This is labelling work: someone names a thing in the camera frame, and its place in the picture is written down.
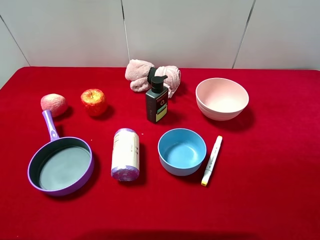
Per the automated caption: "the purple trash bag roll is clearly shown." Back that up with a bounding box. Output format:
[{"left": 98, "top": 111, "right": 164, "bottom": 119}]
[{"left": 110, "top": 128, "right": 140, "bottom": 182}]

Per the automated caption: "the dark green pump bottle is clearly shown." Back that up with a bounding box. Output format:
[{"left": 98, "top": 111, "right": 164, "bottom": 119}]
[{"left": 145, "top": 75, "right": 169, "bottom": 123}]

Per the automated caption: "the blue plastic bowl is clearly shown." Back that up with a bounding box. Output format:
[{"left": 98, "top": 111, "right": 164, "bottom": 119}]
[{"left": 157, "top": 128, "right": 207, "bottom": 176}]

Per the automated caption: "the pink rolled towel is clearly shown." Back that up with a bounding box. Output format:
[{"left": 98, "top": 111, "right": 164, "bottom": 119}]
[{"left": 125, "top": 59, "right": 181, "bottom": 99}]

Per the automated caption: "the white yellow marker pen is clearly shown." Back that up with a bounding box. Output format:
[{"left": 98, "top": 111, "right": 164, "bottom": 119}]
[{"left": 201, "top": 135, "right": 223, "bottom": 187}]

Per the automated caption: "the pink plastic bowl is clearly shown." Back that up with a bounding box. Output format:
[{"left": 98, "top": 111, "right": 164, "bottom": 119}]
[{"left": 195, "top": 77, "right": 249, "bottom": 121}]

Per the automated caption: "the red yellow foam apple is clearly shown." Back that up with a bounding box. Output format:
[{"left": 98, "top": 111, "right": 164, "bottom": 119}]
[{"left": 80, "top": 88, "right": 108, "bottom": 117}]

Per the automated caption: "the red velvet tablecloth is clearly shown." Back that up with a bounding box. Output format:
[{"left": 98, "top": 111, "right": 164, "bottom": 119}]
[{"left": 0, "top": 67, "right": 320, "bottom": 240}]

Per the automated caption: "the pink foam peach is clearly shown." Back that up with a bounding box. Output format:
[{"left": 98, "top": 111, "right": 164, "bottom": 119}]
[{"left": 40, "top": 93, "right": 68, "bottom": 117}]

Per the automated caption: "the purple toy frying pan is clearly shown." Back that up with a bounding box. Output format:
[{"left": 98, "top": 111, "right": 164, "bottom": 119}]
[{"left": 27, "top": 110, "right": 95, "bottom": 197}]

